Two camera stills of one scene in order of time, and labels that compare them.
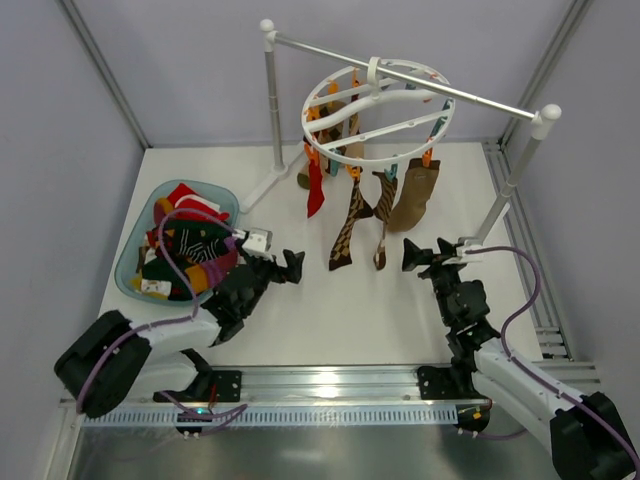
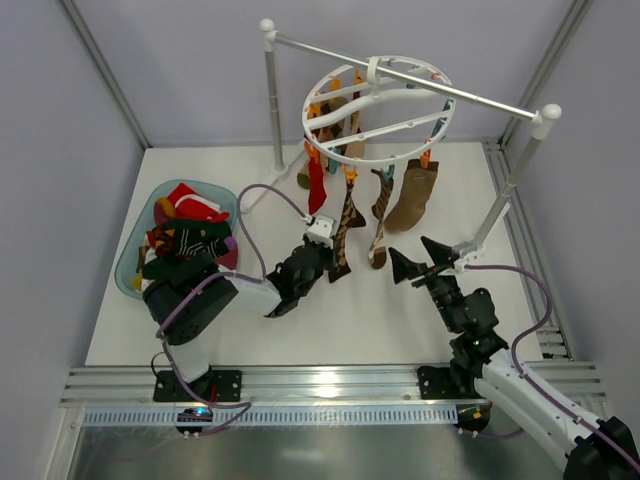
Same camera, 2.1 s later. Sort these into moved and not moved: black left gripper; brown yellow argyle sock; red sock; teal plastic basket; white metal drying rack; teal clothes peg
Moved: black left gripper; brown yellow argyle sock
Not moved: red sock; teal clothes peg; white metal drying rack; teal plastic basket
